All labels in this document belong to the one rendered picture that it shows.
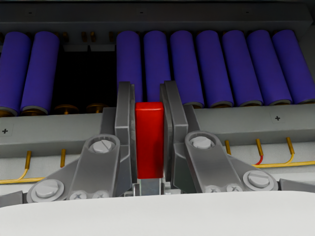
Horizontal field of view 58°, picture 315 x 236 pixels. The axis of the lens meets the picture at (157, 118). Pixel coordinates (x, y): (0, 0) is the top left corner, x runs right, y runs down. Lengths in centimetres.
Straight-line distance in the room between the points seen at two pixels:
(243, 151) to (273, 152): 2
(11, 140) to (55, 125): 3
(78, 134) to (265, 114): 12
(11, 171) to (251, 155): 16
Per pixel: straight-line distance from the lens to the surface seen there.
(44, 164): 20
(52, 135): 18
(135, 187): 16
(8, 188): 19
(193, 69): 20
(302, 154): 22
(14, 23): 24
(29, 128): 18
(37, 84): 20
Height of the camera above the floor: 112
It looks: 42 degrees down
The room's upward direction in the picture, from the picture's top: 2 degrees clockwise
